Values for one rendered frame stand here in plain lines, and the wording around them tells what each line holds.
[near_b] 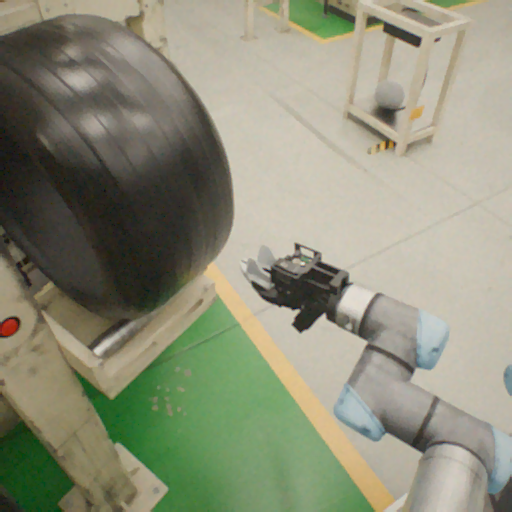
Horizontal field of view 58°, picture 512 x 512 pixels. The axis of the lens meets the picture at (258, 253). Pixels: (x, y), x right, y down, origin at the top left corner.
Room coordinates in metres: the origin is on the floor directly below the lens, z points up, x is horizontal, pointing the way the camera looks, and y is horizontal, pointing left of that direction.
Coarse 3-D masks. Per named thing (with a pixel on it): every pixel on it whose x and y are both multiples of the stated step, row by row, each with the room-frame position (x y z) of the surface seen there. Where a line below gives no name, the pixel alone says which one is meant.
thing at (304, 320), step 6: (312, 306) 0.47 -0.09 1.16; (318, 306) 0.46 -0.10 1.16; (300, 312) 0.50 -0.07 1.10; (306, 312) 0.47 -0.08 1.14; (312, 312) 0.46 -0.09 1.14; (318, 312) 0.46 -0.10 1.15; (324, 312) 0.45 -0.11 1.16; (294, 318) 0.50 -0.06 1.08; (300, 318) 0.48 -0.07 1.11; (306, 318) 0.47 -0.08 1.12; (312, 318) 0.46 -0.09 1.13; (318, 318) 0.46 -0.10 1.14; (294, 324) 0.49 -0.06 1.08; (300, 324) 0.48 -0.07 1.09; (306, 324) 0.47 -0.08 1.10; (312, 324) 0.48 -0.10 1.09; (300, 330) 0.48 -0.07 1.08; (306, 330) 0.48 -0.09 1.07
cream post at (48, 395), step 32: (0, 256) 0.53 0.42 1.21; (0, 288) 0.51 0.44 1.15; (0, 320) 0.49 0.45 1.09; (32, 320) 0.53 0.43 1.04; (0, 352) 0.47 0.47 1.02; (32, 352) 0.50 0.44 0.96; (0, 384) 0.45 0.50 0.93; (32, 384) 0.48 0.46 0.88; (64, 384) 0.52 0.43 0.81; (32, 416) 0.45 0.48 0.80; (64, 416) 0.49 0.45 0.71; (96, 416) 0.54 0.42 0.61; (64, 448) 0.46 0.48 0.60; (96, 448) 0.51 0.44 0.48; (96, 480) 0.47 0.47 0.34; (128, 480) 0.53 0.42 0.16
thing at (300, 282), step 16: (288, 256) 0.52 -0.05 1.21; (304, 256) 0.52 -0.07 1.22; (320, 256) 0.52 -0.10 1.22; (272, 272) 0.49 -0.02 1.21; (288, 272) 0.49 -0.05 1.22; (304, 272) 0.48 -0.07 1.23; (320, 272) 0.48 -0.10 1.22; (336, 272) 0.48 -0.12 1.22; (288, 288) 0.48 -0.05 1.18; (304, 288) 0.48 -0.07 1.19; (320, 288) 0.46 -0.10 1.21; (336, 288) 0.44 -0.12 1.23; (288, 304) 0.48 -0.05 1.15; (304, 304) 0.47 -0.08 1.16; (320, 304) 0.46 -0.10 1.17; (336, 304) 0.43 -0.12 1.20
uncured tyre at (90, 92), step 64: (0, 64) 0.68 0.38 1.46; (64, 64) 0.69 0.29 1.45; (128, 64) 0.73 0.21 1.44; (0, 128) 0.63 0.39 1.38; (64, 128) 0.59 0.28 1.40; (128, 128) 0.63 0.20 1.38; (192, 128) 0.69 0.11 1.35; (0, 192) 0.85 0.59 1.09; (64, 192) 0.56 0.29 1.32; (128, 192) 0.56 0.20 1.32; (192, 192) 0.62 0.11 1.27; (64, 256) 0.79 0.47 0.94; (128, 256) 0.52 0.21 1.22; (192, 256) 0.59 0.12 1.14
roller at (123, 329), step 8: (200, 272) 0.77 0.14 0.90; (192, 280) 0.75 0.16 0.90; (184, 288) 0.73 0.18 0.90; (176, 296) 0.71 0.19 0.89; (120, 320) 0.61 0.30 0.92; (128, 320) 0.61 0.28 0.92; (136, 320) 0.62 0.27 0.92; (144, 320) 0.62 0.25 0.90; (112, 328) 0.59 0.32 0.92; (120, 328) 0.59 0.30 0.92; (128, 328) 0.60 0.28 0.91; (136, 328) 0.60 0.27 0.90; (104, 336) 0.57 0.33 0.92; (112, 336) 0.57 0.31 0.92; (120, 336) 0.58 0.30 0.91; (128, 336) 0.59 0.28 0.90; (96, 344) 0.55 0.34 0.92; (104, 344) 0.55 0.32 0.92; (112, 344) 0.56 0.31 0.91; (120, 344) 0.57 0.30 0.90; (96, 352) 0.53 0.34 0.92; (104, 352) 0.54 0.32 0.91; (112, 352) 0.55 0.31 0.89
